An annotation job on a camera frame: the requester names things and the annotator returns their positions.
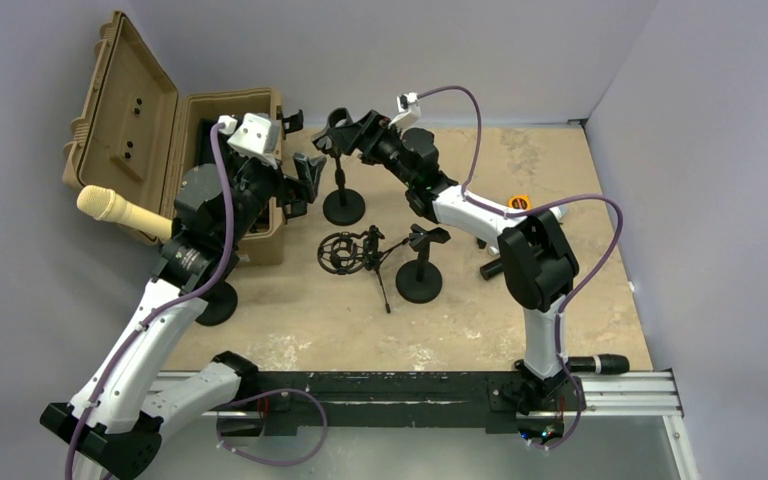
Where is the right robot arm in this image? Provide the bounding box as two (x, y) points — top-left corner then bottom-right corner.
(312, 108), (579, 407)

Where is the tan hard case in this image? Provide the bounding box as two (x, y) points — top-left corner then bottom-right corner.
(62, 10), (286, 270)

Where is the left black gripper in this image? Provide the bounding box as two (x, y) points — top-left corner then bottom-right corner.
(221, 150), (323, 247)

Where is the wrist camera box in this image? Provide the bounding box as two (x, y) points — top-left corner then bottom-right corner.
(223, 113), (281, 170)
(389, 92), (421, 131)

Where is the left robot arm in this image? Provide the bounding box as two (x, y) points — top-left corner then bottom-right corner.
(40, 155), (290, 479)

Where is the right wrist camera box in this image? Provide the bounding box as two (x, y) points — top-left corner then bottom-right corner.
(389, 92), (421, 131)

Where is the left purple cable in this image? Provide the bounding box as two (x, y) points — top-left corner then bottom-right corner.
(62, 115), (238, 480)

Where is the black dynamic microphone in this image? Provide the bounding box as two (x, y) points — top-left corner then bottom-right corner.
(479, 259), (504, 281)

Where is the orange tape measure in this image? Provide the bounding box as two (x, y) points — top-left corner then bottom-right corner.
(507, 194), (533, 211)

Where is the black mic stand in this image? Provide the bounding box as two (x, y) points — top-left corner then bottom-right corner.
(396, 224), (451, 304)
(316, 108), (365, 226)
(196, 282), (238, 327)

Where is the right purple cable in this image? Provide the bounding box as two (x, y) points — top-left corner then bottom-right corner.
(413, 85), (625, 452)

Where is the white wireless microphone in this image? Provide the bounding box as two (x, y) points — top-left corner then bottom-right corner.
(550, 205), (568, 223)

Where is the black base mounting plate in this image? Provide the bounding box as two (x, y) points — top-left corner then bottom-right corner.
(245, 370), (586, 438)

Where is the tripod shock mount stand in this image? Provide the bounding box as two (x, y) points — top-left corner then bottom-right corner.
(316, 225), (409, 314)

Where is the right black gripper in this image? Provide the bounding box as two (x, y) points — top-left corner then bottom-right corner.
(330, 111), (416, 188)

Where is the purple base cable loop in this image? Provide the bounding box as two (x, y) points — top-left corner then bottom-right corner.
(215, 388), (329, 468)

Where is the beige handheld microphone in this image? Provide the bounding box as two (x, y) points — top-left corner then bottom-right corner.
(76, 185), (173, 242)

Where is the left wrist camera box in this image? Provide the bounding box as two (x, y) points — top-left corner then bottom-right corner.
(223, 113), (281, 170)

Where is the black condenser microphone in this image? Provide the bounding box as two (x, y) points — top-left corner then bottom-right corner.
(567, 354), (630, 375)

